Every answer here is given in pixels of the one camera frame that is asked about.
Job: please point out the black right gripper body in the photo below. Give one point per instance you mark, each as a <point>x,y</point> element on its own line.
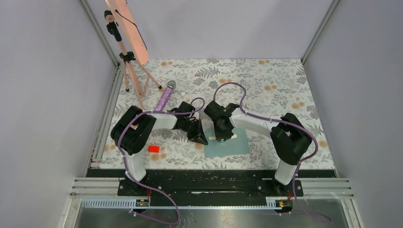
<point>221,132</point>

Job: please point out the pink light panel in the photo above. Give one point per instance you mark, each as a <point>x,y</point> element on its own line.
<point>122,14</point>

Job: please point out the purple glitter microphone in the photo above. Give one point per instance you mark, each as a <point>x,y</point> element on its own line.
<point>171,85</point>

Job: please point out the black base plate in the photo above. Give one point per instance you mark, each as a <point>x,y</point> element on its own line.
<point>204,187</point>

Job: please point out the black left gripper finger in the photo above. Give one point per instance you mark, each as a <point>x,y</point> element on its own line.
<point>195,138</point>
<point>199,130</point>

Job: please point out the red cylinder block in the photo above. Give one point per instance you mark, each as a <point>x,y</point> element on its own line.
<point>153,149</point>

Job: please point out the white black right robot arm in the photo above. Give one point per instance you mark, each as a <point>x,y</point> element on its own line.
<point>290,139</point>

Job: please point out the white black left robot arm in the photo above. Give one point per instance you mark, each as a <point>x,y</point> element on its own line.
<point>132,131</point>

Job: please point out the pink tripod stand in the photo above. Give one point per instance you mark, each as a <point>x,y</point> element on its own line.
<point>127,60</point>

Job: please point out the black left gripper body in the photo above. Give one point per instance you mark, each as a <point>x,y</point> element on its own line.
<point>191,128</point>

